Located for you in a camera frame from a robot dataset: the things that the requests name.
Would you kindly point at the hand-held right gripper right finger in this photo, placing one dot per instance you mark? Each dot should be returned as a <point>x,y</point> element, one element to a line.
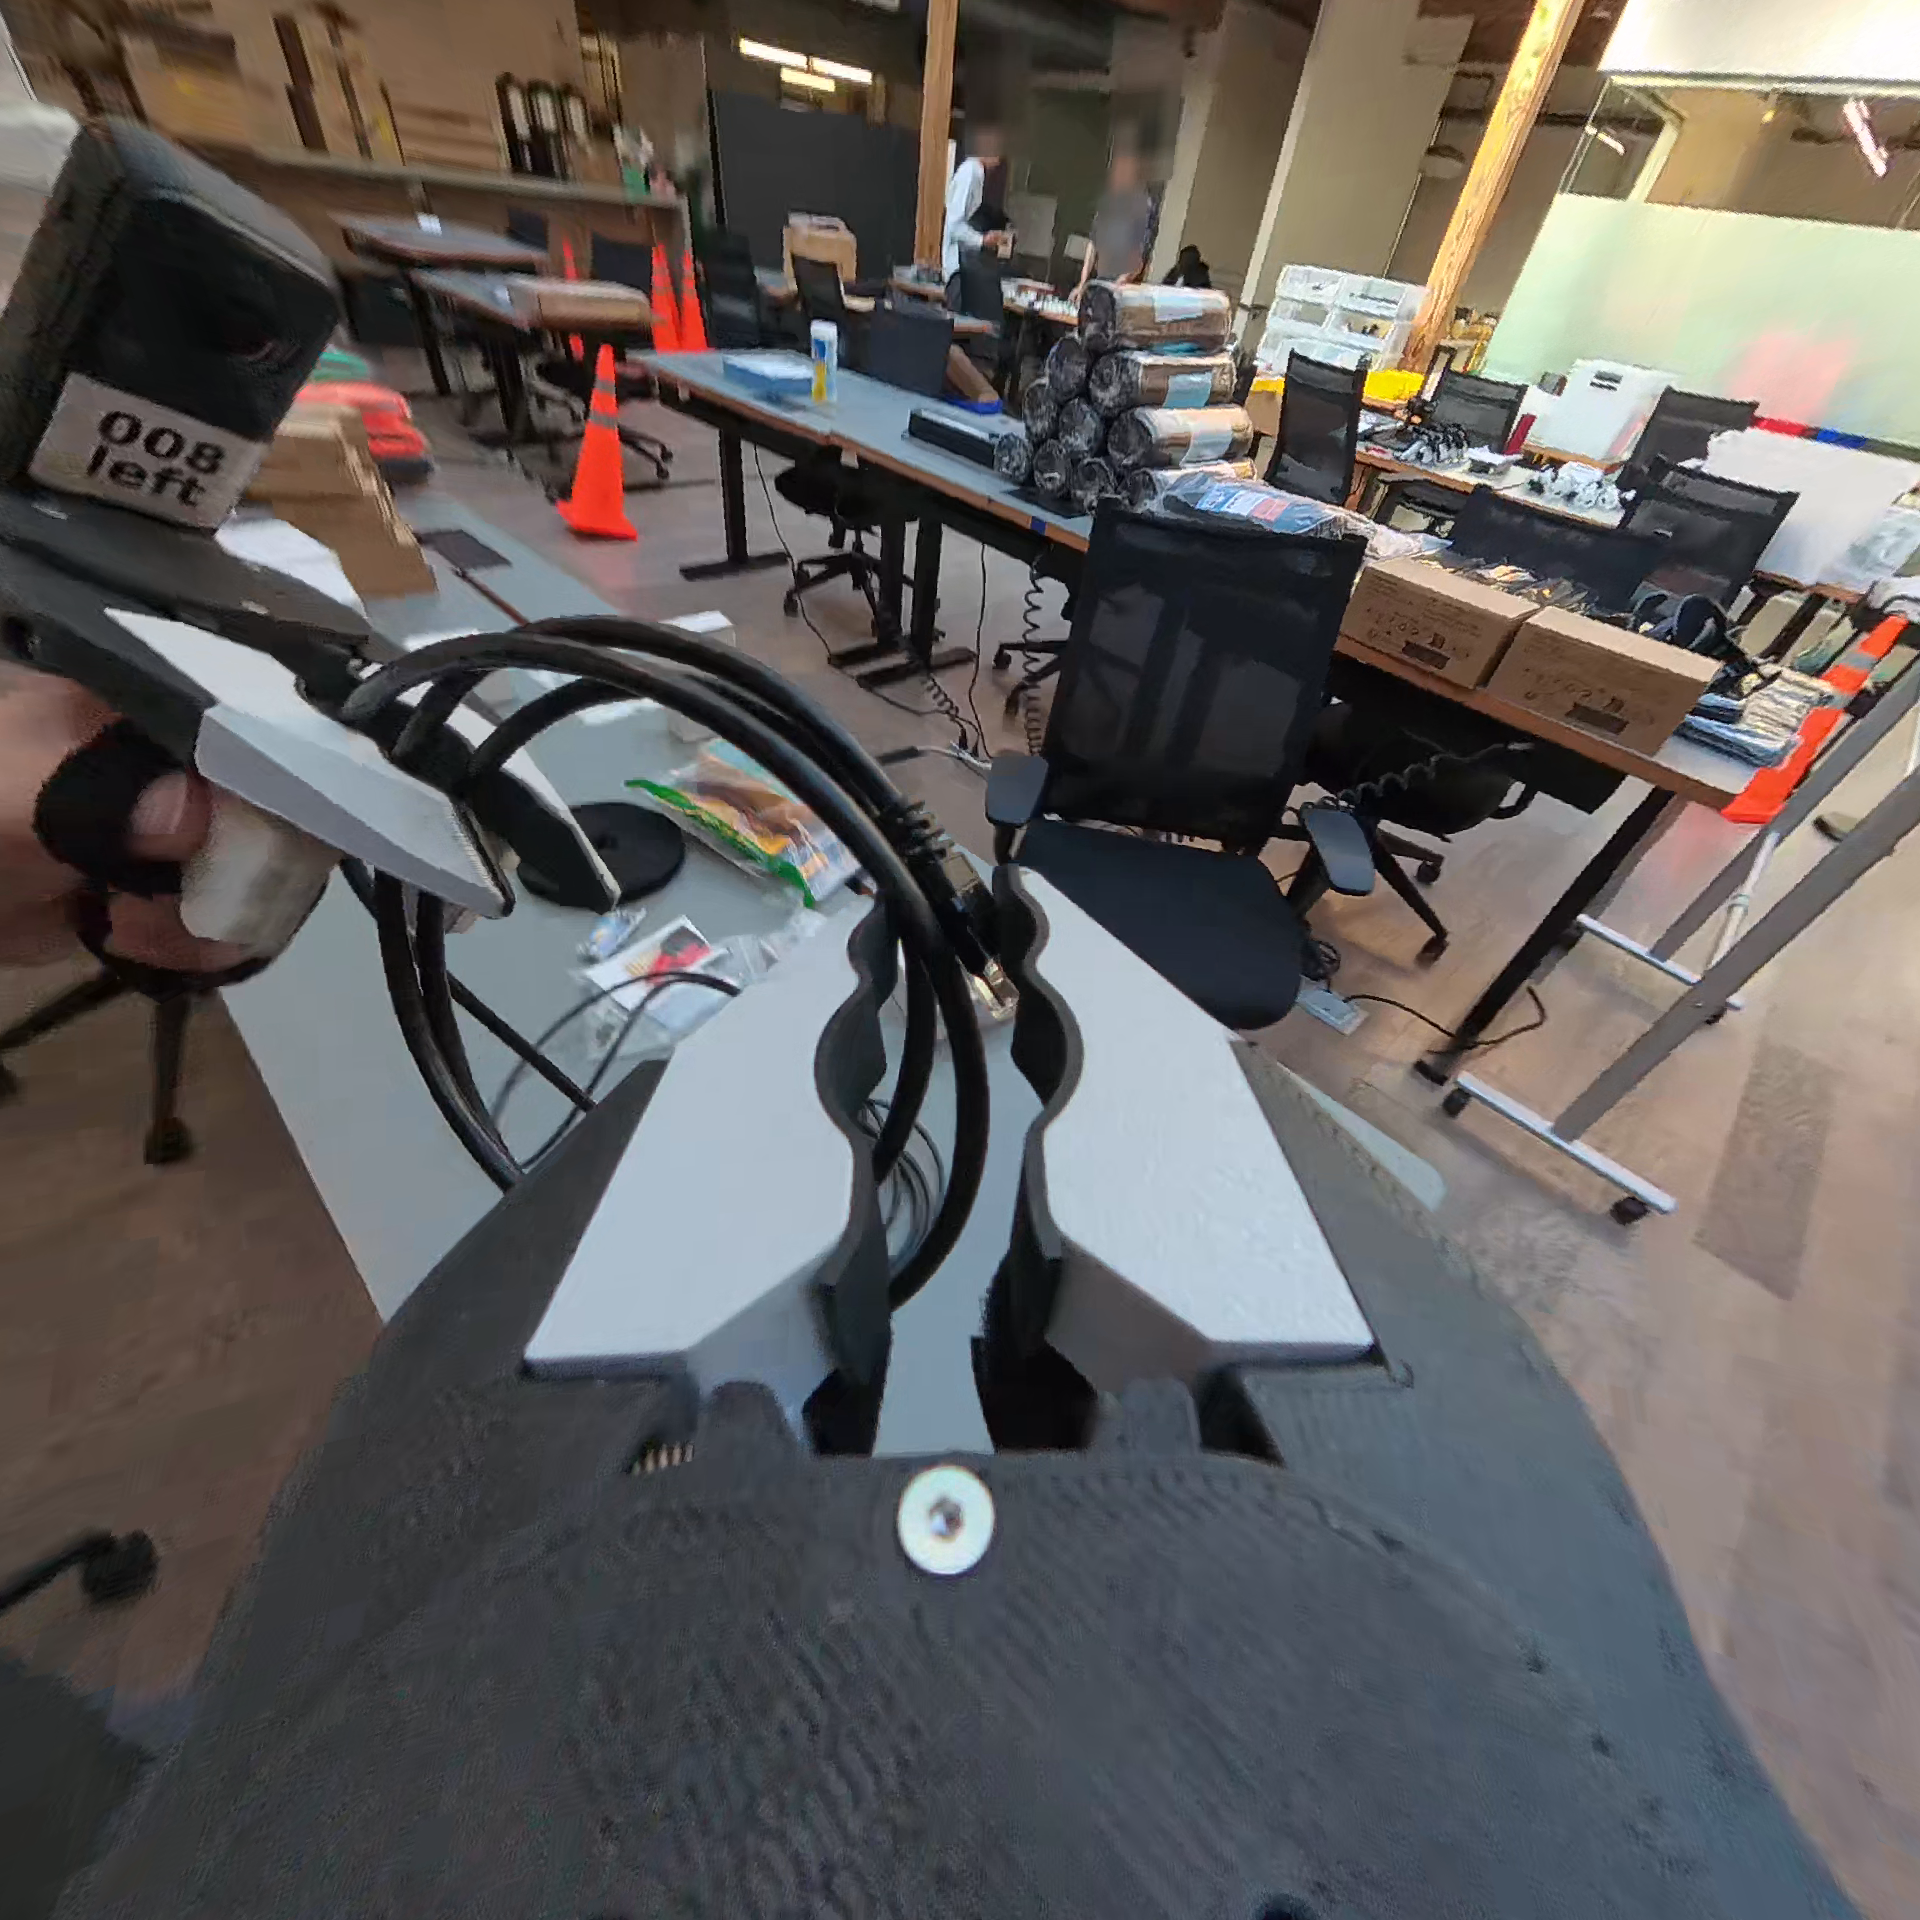
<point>1184,1185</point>

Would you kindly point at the small orange traffic cone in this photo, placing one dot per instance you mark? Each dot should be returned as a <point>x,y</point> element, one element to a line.
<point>662,308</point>
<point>693,308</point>

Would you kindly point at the flat blue box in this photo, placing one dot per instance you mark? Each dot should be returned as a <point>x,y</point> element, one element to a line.
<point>769,375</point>

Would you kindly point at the wooden post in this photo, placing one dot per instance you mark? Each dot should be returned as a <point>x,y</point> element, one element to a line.
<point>936,134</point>

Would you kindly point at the orange safety vest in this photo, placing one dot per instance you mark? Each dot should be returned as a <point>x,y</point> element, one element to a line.
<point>1822,721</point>

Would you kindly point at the small red white packet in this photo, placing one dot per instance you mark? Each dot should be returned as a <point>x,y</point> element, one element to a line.
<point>660,968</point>

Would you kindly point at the black mesh office chair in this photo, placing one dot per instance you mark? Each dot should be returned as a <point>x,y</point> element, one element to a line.
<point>1711,533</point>
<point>1317,429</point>
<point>1200,660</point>
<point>1552,548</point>

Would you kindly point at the slanted wooden beam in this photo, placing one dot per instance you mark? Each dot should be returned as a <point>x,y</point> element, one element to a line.
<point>1501,165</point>

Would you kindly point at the long grey table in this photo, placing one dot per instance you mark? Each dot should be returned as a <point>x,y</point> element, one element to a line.
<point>870,421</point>

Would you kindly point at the stack of white plastic bins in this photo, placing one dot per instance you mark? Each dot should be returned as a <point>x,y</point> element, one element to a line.
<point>1343,315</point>

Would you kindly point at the brown cardboard box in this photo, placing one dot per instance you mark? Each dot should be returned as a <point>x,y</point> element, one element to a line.
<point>1599,683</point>
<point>1424,615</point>

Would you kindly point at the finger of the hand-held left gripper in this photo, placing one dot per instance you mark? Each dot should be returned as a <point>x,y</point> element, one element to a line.
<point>532,832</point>
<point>330,789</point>

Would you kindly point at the stack of flat cardboard boxes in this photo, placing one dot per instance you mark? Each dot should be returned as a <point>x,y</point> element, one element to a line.
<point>338,494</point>

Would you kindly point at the person's left hand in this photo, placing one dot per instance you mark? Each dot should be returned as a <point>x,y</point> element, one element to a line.
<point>23,781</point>

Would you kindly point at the grey metal easel frame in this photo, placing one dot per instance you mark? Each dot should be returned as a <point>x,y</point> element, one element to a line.
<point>1694,961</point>

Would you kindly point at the long black box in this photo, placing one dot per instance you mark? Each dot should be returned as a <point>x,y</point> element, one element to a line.
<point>960,432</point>

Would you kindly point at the white box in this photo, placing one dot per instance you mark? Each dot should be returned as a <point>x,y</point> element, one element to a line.
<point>1599,405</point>

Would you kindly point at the black tripod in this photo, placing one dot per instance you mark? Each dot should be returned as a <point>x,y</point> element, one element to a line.
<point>164,1065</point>

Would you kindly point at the stack of black rolled mats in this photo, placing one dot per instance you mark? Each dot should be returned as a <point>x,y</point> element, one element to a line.
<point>1140,399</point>

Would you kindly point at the black round disc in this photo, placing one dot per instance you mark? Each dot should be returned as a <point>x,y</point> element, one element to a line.
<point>614,854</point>

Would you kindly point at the large orange traffic cone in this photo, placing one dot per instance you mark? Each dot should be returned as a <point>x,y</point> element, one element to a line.
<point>601,464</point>

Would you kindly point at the green orange snack packet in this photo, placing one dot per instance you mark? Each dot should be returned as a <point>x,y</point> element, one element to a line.
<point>758,825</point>

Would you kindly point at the white power strip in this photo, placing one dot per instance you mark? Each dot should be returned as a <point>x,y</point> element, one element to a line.
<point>1332,1011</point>

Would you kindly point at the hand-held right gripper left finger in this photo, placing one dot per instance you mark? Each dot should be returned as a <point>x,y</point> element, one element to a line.
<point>704,1200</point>

